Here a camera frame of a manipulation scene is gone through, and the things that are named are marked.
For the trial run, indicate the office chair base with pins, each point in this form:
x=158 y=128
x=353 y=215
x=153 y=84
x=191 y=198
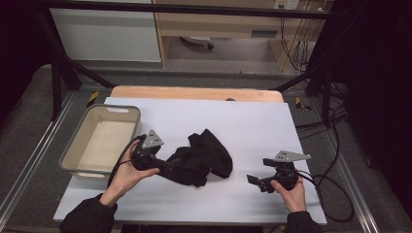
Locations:
x=197 y=40

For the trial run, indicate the light wooden desk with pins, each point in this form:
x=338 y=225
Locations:
x=220 y=24

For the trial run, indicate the white power strip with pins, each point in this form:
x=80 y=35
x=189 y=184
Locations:
x=286 y=4

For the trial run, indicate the person's right hand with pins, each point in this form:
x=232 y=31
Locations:
x=294 y=199

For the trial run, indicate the white table cover sheet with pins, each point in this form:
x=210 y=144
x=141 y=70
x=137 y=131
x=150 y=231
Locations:
x=252 y=129

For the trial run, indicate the grey plastic basket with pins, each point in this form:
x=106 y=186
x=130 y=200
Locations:
x=103 y=142

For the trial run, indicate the yellow black tape piece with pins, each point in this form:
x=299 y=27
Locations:
x=301 y=104
x=93 y=98

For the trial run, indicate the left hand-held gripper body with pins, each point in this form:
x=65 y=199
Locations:
x=149 y=152

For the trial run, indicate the aluminium rail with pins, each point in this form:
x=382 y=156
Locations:
x=35 y=152
x=353 y=187

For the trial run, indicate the black metal frame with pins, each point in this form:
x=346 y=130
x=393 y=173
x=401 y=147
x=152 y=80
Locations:
x=194 y=9

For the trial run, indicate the person's left hand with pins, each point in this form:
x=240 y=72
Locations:
x=124 y=179

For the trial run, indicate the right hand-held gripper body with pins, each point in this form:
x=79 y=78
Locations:
x=285 y=176

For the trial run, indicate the black cloth garment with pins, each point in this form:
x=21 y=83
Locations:
x=207 y=158

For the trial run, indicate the white cabinet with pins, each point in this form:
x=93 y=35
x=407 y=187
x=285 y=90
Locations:
x=107 y=35

